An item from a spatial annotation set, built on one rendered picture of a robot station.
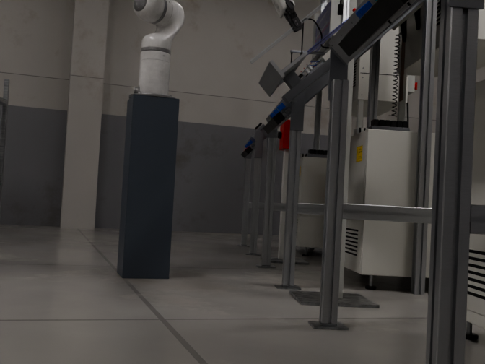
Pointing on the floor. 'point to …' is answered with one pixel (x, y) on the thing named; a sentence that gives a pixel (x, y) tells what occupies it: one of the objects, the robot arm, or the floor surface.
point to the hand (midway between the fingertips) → (296, 24)
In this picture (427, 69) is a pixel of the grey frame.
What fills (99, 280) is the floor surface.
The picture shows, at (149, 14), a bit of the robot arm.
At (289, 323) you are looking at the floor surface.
